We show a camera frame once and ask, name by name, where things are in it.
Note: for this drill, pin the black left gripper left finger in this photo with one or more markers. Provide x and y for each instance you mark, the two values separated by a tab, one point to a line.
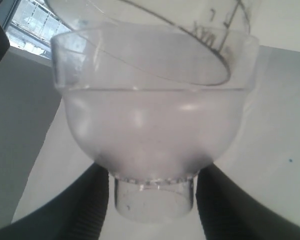
78	213

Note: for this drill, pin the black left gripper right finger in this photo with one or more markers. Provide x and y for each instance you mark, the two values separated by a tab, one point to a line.
227	212

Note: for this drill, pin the clear domed shaker lid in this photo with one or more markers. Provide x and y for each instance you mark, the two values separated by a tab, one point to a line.
153	136

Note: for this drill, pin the clear plastic shaker tumbler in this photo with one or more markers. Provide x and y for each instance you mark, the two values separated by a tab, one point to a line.
204	42

